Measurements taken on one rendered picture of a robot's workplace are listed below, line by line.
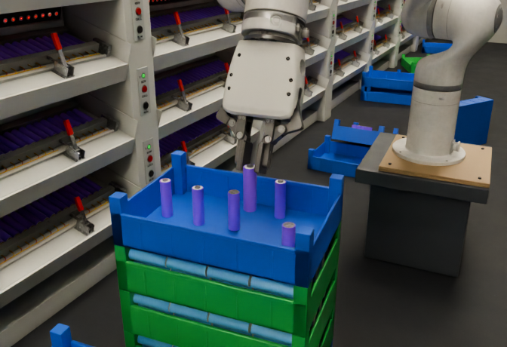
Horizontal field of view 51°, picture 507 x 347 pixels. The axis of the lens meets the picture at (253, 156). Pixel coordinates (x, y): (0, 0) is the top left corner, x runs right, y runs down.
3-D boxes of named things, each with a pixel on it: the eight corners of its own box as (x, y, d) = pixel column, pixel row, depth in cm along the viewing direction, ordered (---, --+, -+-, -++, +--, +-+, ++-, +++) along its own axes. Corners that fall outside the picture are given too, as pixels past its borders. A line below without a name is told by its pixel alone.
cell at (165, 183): (175, 213, 87) (173, 177, 84) (169, 218, 85) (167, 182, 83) (165, 211, 87) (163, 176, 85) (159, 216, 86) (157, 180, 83)
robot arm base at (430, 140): (471, 148, 146) (482, 82, 139) (457, 171, 131) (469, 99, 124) (402, 136, 155) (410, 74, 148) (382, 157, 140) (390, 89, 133)
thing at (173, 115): (256, 91, 194) (268, 56, 187) (155, 142, 144) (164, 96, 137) (212, 69, 200) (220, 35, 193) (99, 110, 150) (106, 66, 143)
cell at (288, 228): (293, 228, 69) (292, 271, 71) (297, 222, 71) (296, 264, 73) (280, 226, 70) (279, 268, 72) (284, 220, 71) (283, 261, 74)
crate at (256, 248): (341, 219, 86) (345, 174, 83) (307, 289, 68) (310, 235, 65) (179, 190, 96) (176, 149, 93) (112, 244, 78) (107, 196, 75)
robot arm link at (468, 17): (422, 78, 144) (434, -14, 135) (494, 88, 133) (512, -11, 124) (406, 86, 135) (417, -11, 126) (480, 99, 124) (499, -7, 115)
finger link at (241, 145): (256, 123, 72) (249, 171, 72) (235, 121, 73) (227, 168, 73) (248, 120, 69) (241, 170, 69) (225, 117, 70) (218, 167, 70)
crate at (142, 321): (336, 300, 92) (338, 261, 89) (303, 384, 74) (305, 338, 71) (182, 265, 102) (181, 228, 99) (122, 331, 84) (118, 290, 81)
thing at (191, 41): (257, 38, 187) (268, 1, 180) (149, 72, 137) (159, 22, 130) (210, 17, 193) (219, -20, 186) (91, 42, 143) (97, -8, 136)
